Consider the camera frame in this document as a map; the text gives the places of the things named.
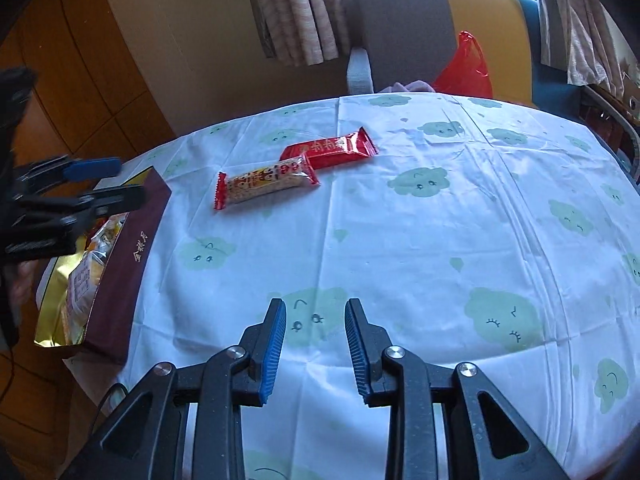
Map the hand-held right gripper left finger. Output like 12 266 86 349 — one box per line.
60 298 287 480

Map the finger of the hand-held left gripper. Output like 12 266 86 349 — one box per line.
14 156 122 194
17 184 149 233

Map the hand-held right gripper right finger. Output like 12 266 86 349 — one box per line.
344 298 571 480

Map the maroon tin box gold inside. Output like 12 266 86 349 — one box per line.
34 167 173 366

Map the large clear packet red print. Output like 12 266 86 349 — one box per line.
61 252 108 347

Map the red-ended puffed rice bar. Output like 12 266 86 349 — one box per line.
215 156 321 211

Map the red snack packet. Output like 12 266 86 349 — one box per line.
279 130 379 172

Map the wooden wardrobe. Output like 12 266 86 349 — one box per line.
0 0 176 181

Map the white tablecloth green cloud print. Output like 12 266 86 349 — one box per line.
37 92 640 480

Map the beige patterned curtain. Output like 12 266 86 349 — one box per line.
239 0 351 67
532 0 613 86

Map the pink cloth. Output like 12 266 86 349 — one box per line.
377 80 436 95

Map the red plastic bag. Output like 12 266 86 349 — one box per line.
431 31 495 98

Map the grey yellow blue chair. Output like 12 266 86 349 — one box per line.
346 0 586 111

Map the wooden side table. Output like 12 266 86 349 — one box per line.
582 60 640 131

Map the black cable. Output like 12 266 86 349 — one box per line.
90 382 128 441

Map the grey metal chair frame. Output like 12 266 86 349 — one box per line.
585 85 640 186

